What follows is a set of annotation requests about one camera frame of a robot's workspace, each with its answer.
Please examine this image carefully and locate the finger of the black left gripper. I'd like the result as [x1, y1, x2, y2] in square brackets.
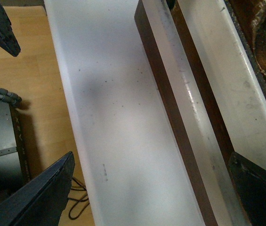
[0, 152, 75, 226]

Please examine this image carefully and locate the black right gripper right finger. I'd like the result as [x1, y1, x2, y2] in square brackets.
[228, 152, 266, 226]

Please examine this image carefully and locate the white drawer handle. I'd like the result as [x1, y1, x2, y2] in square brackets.
[144, 0, 266, 226]

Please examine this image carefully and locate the grey omni wheel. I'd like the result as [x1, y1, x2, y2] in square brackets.
[0, 88, 22, 105]

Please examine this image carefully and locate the black cable on floor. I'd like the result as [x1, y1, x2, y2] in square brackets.
[67, 177, 90, 220]

